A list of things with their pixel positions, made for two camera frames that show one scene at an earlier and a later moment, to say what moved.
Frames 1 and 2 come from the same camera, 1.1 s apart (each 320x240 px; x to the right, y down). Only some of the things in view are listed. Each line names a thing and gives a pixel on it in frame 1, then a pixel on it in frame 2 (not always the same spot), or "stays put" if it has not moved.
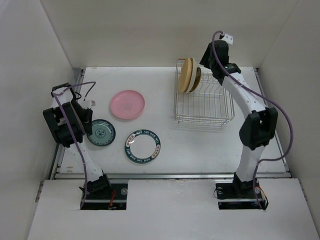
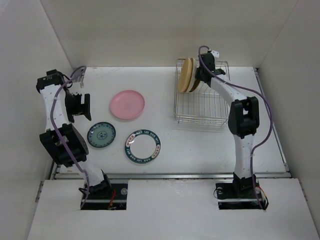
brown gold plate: [197, 79] stays put
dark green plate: [103, 132] stays put
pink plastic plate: [127, 104] stays put
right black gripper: [204, 60] -> [198, 75]
